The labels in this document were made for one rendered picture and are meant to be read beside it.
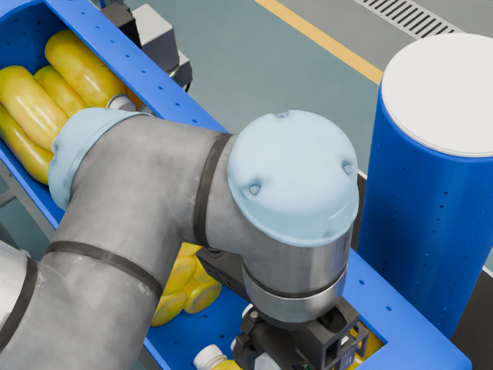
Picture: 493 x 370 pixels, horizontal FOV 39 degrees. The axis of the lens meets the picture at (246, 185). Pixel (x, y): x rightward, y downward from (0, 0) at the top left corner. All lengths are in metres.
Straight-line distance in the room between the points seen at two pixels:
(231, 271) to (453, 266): 0.93
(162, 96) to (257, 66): 1.74
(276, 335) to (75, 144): 0.23
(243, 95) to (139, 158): 2.20
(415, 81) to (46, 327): 0.96
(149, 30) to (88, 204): 1.22
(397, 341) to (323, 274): 0.33
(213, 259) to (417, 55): 0.76
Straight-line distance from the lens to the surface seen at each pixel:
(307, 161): 0.39
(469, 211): 1.29
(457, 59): 1.29
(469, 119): 1.20
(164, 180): 0.42
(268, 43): 2.80
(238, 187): 0.39
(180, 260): 0.92
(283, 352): 0.57
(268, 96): 2.60
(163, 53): 1.65
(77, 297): 0.39
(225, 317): 1.07
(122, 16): 1.45
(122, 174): 0.42
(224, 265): 0.60
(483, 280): 2.07
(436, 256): 1.42
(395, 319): 0.79
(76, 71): 1.16
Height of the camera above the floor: 1.93
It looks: 55 degrees down
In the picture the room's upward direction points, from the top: 6 degrees counter-clockwise
